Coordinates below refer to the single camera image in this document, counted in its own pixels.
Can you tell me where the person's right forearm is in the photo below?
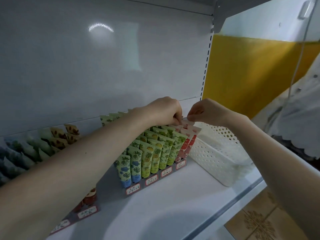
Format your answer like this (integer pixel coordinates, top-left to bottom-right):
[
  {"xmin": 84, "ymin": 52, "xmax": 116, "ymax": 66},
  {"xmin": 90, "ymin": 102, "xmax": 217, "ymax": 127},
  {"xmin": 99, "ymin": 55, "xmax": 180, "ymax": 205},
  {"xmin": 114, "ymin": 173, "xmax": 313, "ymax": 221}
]
[{"xmin": 232, "ymin": 117, "xmax": 320, "ymax": 240}]

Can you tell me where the person's left forearm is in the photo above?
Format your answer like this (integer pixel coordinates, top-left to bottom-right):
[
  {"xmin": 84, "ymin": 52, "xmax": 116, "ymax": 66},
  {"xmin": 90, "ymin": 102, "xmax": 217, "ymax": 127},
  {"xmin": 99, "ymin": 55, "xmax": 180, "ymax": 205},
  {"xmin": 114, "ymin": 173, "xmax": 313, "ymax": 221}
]
[{"xmin": 0, "ymin": 110, "xmax": 156, "ymax": 240}]

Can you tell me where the white wall switch box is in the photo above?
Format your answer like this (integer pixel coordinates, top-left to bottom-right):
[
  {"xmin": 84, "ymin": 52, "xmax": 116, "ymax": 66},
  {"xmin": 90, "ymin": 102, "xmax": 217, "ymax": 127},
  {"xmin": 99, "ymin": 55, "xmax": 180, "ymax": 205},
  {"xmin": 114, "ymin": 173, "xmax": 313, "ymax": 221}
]
[{"xmin": 298, "ymin": 0, "xmax": 313, "ymax": 19}]

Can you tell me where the person's right hand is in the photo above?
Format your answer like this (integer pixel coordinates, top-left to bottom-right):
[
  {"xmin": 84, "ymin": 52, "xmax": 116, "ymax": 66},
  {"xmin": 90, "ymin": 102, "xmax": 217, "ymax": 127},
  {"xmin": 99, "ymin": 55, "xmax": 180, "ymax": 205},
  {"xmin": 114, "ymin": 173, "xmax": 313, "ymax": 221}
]
[{"xmin": 186, "ymin": 98, "xmax": 251, "ymax": 130}]

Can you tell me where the white perforated plastic basket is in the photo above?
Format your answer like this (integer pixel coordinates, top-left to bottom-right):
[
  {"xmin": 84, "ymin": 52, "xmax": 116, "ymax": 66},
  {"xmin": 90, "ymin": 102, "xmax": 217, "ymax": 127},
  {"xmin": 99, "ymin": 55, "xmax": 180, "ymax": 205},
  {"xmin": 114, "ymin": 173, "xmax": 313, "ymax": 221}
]
[{"xmin": 187, "ymin": 121, "xmax": 257, "ymax": 187}]

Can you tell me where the white metal shelf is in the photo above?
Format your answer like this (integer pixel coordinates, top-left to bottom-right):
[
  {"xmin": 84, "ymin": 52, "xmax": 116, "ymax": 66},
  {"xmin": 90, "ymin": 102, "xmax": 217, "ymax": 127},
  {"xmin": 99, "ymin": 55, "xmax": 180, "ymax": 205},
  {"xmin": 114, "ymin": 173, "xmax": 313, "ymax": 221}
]
[{"xmin": 0, "ymin": 0, "xmax": 281, "ymax": 240}]

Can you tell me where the person's left hand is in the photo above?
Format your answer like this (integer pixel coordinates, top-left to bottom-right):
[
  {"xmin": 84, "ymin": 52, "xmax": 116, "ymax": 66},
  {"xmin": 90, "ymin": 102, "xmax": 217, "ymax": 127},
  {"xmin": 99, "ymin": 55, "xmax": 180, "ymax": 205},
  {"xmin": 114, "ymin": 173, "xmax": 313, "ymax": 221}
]
[{"xmin": 134, "ymin": 96, "xmax": 183, "ymax": 128}]

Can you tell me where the row of hand cream tubes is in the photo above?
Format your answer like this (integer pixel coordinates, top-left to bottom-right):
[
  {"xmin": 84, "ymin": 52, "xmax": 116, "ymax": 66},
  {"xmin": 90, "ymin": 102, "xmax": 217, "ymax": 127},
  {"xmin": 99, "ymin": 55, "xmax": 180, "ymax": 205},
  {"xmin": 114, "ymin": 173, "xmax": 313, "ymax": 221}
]
[{"xmin": 0, "ymin": 110, "xmax": 202, "ymax": 208}]

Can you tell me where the white hanging cable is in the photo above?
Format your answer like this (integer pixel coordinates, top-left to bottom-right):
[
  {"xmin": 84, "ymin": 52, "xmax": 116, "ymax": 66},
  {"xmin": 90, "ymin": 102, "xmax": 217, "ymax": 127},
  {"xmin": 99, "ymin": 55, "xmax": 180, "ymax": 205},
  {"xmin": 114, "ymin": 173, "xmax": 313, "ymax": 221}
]
[{"xmin": 285, "ymin": 0, "xmax": 320, "ymax": 105}]

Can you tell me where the clear divider tray with labels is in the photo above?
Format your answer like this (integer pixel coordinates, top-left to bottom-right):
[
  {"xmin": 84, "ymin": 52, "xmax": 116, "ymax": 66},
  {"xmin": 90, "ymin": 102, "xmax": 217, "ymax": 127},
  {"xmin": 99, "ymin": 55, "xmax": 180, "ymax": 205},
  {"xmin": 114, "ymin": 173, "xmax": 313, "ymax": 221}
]
[{"xmin": 50, "ymin": 160, "xmax": 188, "ymax": 234}]

